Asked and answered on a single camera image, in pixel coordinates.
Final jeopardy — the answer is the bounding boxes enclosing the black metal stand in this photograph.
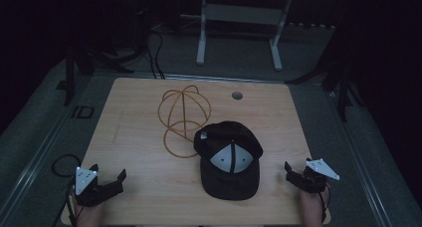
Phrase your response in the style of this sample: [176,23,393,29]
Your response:
[62,44,147,108]
[284,51,364,123]

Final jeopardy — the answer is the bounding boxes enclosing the white metal desk frame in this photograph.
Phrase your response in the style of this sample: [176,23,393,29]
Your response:
[195,0,295,73]

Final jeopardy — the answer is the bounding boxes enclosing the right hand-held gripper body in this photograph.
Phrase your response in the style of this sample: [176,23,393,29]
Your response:
[293,157,341,195]

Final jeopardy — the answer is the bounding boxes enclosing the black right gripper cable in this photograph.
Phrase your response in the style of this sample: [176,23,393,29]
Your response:
[317,182,332,224]

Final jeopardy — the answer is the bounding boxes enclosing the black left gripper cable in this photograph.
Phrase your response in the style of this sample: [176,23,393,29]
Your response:
[51,153,84,227]

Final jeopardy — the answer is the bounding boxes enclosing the black and white baseball cap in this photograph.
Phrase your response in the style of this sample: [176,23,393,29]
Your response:
[193,120,265,201]

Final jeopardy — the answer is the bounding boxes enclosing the black floor cables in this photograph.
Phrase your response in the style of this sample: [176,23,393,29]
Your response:
[144,27,167,81]

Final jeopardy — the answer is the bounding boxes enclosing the person's right hand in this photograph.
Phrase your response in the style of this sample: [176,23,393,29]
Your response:
[299,183,331,227]

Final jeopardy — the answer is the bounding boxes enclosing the person's left hand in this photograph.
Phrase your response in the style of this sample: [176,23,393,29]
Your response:
[76,200,106,227]

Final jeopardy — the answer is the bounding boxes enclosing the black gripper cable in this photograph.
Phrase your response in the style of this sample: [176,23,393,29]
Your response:
[51,153,84,227]
[317,182,332,224]

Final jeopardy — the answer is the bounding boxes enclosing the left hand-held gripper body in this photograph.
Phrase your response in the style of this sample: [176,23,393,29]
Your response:
[74,163,117,208]

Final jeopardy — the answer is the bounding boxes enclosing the gold wire hat stand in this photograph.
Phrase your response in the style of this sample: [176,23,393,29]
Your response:
[157,84,212,159]

